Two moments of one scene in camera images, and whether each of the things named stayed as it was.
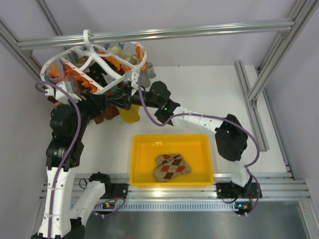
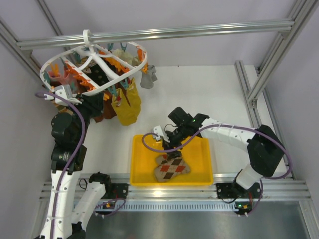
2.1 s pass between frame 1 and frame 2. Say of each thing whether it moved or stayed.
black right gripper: moved
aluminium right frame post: stayed
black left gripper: stayed
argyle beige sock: stayed
